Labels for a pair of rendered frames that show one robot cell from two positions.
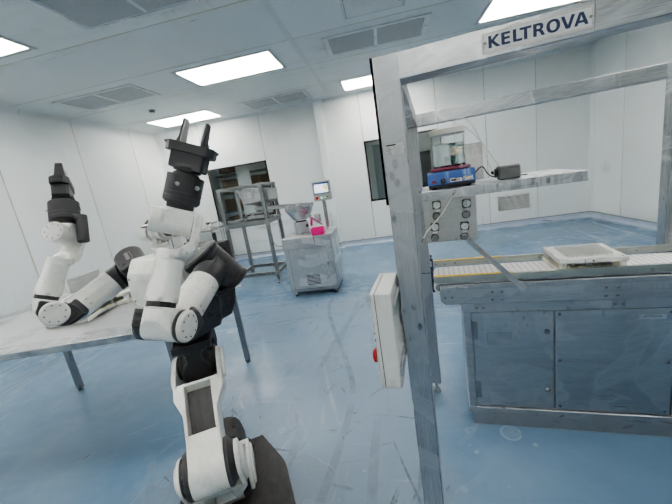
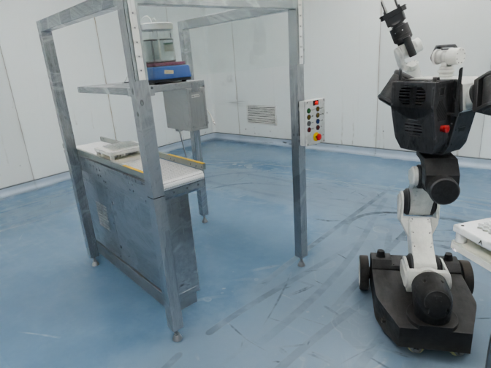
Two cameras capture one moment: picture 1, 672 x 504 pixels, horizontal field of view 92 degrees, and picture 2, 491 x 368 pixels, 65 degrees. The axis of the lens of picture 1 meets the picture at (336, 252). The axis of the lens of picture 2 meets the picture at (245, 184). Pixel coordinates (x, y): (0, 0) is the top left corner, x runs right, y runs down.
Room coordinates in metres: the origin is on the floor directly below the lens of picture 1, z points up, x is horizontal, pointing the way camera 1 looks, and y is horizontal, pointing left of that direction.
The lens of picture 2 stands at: (2.94, 0.71, 1.35)
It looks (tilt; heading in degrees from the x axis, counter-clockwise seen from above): 18 degrees down; 212
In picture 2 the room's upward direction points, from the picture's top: 4 degrees counter-clockwise
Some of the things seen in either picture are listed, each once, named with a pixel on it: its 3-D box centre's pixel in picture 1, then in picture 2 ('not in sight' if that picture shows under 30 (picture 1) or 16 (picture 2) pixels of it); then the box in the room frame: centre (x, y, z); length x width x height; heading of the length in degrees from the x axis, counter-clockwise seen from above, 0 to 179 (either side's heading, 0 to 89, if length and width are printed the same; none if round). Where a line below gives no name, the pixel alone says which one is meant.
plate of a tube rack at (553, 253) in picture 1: (581, 253); (121, 147); (1.39, -1.10, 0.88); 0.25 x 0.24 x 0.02; 161
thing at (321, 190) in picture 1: (324, 205); not in sight; (4.25, 0.06, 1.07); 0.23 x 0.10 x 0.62; 80
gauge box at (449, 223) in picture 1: (449, 217); (185, 107); (1.44, -0.53, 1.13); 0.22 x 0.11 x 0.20; 72
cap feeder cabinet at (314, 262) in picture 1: (315, 261); not in sight; (4.14, 0.29, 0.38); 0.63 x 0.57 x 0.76; 80
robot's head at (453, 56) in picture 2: (156, 235); (448, 59); (1.10, 0.59, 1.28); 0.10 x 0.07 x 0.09; 61
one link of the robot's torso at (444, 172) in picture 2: (198, 348); (437, 174); (1.18, 0.59, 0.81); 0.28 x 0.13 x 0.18; 17
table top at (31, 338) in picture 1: (93, 311); not in sight; (1.97, 1.58, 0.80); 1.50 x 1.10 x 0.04; 91
